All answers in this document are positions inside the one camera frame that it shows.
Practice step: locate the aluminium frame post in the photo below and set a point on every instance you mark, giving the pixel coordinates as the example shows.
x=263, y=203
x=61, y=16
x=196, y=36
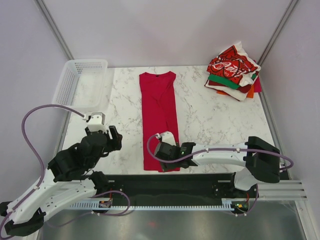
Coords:
x=54, y=28
x=278, y=30

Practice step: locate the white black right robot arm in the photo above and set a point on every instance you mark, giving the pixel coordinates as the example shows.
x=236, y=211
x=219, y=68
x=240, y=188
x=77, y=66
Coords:
x=259, y=160

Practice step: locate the green folded shirt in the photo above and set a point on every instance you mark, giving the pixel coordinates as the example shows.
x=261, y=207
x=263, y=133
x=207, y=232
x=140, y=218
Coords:
x=223, y=81

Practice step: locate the white plastic basket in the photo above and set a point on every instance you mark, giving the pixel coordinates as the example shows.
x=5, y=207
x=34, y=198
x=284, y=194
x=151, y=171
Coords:
x=80, y=85

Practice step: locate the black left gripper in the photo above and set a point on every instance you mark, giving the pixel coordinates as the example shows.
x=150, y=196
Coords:
x=117, y=137

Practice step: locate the magenta folded shirt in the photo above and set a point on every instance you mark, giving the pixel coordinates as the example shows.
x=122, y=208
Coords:
x=257, y=88

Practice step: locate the white folded shirt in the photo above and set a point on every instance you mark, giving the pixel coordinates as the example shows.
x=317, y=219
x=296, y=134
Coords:
x=232, y=92

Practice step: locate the right aluminium frame post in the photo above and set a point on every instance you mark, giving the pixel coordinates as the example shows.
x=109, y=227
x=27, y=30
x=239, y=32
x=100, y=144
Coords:
x=278, y=30

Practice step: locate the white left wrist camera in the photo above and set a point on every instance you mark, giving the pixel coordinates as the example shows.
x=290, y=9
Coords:
x=96, y=122

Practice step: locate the white slotted cable duct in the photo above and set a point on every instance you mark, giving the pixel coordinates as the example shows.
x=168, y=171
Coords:
x=97, y=205

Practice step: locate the red white printed shirt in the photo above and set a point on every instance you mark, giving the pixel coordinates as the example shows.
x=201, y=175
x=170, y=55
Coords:
x=235, y=65

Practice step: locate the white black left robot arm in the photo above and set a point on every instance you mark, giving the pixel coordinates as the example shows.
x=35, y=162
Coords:
x=62, y=185

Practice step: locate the dark red folded shirt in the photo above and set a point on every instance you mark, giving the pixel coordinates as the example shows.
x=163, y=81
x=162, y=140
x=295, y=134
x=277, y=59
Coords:
x=243, y=89

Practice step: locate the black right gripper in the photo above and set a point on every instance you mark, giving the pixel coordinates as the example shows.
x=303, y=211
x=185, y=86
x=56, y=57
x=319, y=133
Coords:
x=169, y=165

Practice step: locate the orange folded shirt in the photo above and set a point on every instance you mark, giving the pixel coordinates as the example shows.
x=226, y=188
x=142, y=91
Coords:
x=249, y=94

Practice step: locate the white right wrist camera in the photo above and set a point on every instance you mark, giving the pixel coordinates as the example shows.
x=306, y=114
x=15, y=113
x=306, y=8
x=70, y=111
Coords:
x=166, y=137

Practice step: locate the crimson red t shirt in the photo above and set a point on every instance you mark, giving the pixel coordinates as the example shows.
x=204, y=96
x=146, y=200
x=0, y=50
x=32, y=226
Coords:
x=159, y=112

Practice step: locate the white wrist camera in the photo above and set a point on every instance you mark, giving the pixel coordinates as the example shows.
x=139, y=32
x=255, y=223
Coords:
x=166, y=137
x=96, y=122

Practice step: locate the left aluminium frame post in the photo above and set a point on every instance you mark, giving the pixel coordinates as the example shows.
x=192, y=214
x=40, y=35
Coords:
x=54, y=28

